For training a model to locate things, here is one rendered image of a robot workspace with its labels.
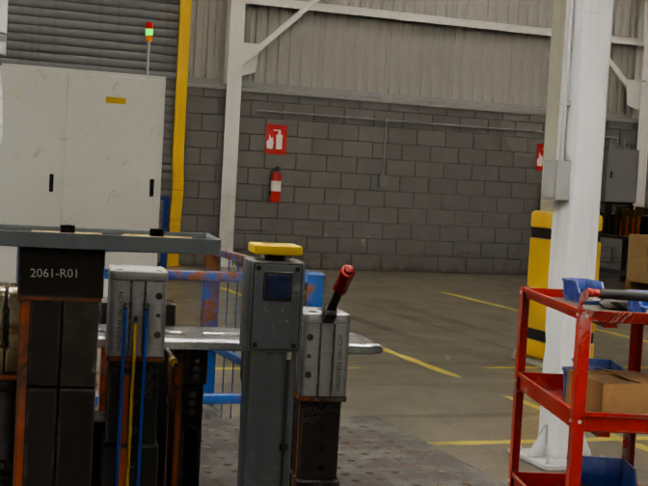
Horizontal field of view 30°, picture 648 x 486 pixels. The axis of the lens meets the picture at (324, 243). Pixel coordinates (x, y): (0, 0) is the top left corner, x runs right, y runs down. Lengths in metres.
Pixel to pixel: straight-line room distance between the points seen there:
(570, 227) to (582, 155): 0.33
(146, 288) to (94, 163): 8.17
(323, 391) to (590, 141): 4.05
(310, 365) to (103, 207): 8.18
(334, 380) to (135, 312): 0.29
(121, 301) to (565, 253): 4.12
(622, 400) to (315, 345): 2.22
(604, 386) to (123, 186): 6.59
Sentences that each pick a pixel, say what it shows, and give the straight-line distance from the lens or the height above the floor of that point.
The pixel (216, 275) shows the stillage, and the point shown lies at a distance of 3.71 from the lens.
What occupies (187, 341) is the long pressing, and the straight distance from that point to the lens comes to 1.76.
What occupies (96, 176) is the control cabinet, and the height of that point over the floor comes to 1.16.
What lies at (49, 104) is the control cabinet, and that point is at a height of 1.71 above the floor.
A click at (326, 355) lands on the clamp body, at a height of 1.00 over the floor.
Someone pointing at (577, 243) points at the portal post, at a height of 1.02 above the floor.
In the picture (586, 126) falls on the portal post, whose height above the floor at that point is 1.55.
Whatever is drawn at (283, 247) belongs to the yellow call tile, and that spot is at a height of 1.16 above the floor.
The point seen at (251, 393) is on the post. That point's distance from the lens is 1.51.
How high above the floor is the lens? 1.24
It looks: 3 degrees down
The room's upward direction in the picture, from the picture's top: 3 degrees clockwise
